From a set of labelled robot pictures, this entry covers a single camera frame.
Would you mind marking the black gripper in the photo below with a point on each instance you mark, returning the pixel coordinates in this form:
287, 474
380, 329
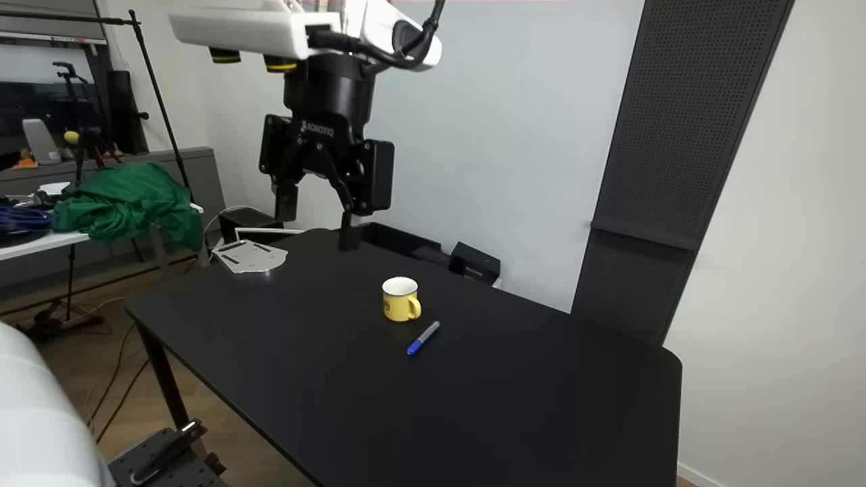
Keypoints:
327, 97

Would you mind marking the blue marker pen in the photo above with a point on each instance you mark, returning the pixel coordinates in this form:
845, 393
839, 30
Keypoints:
422, 339

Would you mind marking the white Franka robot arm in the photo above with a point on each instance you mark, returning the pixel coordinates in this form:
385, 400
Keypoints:
396, 28

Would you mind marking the yellow enamel cup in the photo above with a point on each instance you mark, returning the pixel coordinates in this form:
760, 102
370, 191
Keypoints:
399, 298

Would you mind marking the long black tray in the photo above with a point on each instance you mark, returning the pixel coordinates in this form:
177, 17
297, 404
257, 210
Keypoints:
400, 240

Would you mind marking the white paper sheets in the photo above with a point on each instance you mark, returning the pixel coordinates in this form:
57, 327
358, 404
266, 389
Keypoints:
247, 255

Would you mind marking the black light stand pole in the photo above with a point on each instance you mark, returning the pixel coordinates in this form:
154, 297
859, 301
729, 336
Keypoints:
159, 99

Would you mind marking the small black box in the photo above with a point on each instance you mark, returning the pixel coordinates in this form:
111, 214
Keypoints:
475, 260

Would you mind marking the green cloth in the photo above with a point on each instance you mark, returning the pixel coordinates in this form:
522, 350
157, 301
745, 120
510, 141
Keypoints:
126, 210

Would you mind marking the black tripod with yellow knob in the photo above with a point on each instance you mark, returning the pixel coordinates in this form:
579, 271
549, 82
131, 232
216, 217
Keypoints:
82, 125

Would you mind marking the black table leg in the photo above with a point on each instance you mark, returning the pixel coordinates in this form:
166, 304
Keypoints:
168, 381

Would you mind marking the white side table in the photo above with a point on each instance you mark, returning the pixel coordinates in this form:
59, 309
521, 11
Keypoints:
35, 245

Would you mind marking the dark blue cloth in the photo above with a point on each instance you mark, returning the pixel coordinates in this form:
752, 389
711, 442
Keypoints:
19, 222

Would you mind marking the white rounded cover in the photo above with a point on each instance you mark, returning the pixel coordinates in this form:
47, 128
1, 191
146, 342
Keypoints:
40, 424

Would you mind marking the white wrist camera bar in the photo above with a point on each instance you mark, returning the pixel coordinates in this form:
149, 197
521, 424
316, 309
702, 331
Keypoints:
243, 28

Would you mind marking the dark grey wall pillar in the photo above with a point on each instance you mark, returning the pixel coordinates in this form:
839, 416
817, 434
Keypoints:
671, 164

